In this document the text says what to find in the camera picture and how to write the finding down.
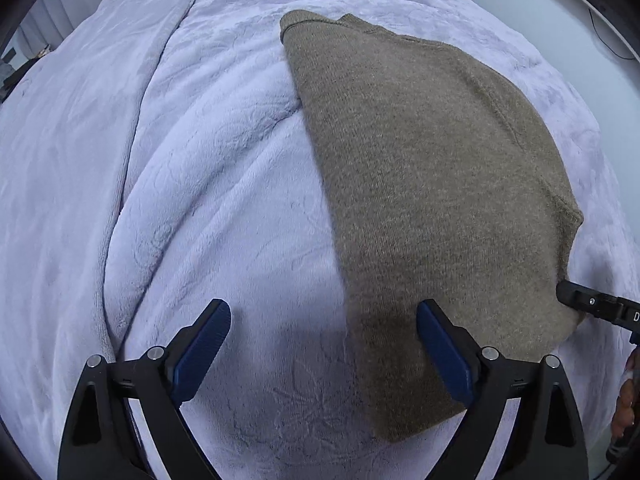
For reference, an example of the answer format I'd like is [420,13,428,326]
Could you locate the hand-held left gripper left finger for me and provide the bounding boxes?
[57,298,233,480]

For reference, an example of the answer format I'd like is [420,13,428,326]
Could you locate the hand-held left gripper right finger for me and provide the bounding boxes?
[416,299,591,480]

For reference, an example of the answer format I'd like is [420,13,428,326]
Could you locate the dark bedside clutter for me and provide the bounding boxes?
[0,44,52,103]

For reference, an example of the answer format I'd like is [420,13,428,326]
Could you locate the lavender plush blanket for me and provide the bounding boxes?
[0,0,637,480]

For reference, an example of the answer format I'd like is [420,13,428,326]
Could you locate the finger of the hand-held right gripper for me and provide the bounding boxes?
[556,280,623,322]

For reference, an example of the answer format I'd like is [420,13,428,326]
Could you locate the grey curtain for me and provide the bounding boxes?
[17,0,83,58]

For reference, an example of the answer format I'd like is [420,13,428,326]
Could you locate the olive brown knit sweater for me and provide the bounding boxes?
[278,9,586,444]

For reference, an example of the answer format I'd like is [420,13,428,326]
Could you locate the thin black cable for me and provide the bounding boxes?
[588,7,640,62]

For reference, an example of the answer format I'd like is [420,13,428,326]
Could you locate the person's right hand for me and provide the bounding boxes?
[610,349,640,442]

